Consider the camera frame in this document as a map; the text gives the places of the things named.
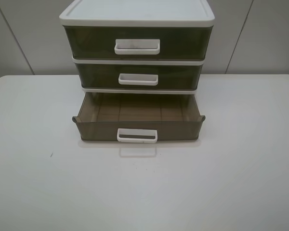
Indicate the dark translucent drawer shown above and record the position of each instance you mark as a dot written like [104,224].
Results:
[176,43]
[170,77]
[144,118]

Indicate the white plastic drawer cabinet frame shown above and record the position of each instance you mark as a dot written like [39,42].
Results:
[138,13]

